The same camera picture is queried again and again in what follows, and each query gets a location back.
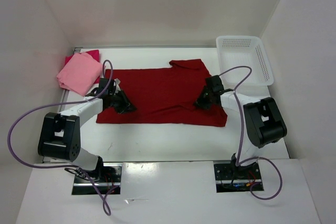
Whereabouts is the dark red t shirt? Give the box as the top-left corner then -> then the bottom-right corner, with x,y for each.
96,59 -> 227,127

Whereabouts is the pink t shirt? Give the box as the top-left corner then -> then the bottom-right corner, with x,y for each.
57,52 -> 103,97

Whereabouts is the magenta t shirt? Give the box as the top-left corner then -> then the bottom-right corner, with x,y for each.
65,49 -> 100,65

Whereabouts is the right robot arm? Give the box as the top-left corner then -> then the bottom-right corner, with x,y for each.
194,76 -> 287,178

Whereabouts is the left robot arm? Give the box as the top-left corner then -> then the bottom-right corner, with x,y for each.
38,78 -> 136,182

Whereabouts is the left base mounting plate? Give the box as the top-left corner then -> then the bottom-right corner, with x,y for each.
71,163 -> 122,196

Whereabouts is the base mounting plate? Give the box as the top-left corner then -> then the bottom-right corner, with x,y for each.
214,161 -> 264,193
71,163 -> 122,196

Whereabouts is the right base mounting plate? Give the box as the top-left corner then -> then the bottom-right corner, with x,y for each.
214,161 -> 264,193

